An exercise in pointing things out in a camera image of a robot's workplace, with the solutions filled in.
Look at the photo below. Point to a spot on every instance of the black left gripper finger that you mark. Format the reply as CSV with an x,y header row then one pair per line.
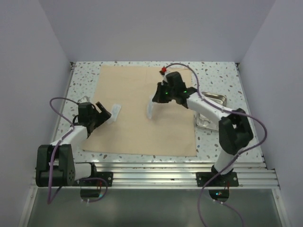
x,y
100,107
103,116

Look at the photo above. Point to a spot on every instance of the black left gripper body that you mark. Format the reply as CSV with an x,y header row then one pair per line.
x,y
95,117

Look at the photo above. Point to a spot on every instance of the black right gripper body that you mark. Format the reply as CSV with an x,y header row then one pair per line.
x,y
172,92

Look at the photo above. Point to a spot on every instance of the white printed paper packet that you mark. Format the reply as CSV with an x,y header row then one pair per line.
x,y
114,113

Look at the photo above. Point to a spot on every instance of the long white paper packet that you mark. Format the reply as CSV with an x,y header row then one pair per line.
x,y
150,107

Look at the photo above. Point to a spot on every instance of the beige cloth mat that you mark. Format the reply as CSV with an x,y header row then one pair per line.
x,y
141,127

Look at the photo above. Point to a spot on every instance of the stainless steel tray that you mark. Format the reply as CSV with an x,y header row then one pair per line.
x,y
204,119

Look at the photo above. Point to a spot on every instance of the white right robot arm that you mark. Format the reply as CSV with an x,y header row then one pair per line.
x,y
235,132

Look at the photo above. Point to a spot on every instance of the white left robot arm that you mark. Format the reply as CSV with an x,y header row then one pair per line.
x,y
55,165

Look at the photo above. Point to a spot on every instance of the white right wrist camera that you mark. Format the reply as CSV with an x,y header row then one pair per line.
x,y
163,75

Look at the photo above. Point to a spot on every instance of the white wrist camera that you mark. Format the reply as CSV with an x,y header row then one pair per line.
x,y
84,99
163,75

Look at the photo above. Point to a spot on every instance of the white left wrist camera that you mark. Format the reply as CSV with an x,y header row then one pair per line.
x,y
84,99

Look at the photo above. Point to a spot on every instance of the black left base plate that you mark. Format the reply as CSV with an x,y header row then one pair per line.
x,y
98,179

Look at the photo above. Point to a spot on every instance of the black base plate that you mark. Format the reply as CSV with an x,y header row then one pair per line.
x,y
230,179
98,179

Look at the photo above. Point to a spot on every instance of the aluminium rail frame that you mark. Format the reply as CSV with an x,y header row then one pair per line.
x,y
163,189

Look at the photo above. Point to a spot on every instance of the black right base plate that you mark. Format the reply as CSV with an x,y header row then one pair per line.
x,y
230,179

